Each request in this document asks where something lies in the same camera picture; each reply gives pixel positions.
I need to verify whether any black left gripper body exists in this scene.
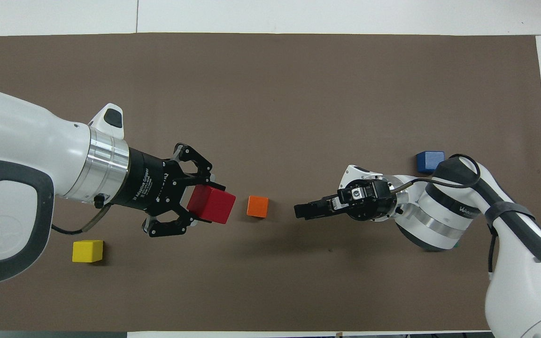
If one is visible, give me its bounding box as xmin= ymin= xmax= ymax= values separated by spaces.
xmin=94 ymin=147 xmax=194 ymax=219

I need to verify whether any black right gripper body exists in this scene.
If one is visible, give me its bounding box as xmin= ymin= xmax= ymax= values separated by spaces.
xmin=330 ymin=178 xmax=399 ymax=222

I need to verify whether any red wooden block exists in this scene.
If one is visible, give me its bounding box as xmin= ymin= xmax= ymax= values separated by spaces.
xmin=186 ymin=185 xmax=237 ymax=225

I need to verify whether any orange wooden block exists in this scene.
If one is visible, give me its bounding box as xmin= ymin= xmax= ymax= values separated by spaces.
xmin=247 ymin=196 xmax=270 ymax=219

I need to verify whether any blue wooden block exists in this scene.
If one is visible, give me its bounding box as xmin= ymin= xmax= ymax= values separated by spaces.
xmin=416 ymin=151 xmax=445 ymax=175

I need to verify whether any yellow wooden block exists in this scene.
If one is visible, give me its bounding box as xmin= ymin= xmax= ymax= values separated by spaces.
xmin=72 ymin=240 xmax=104 ymax=263

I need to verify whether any brown table mat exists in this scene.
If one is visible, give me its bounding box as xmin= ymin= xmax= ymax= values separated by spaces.
xmin=0 ymin=33 xmax=541 ymax=333

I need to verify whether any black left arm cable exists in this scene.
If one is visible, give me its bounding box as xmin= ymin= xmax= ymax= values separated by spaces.
xmin=51 ymin=204 xmax=112 ymax=234

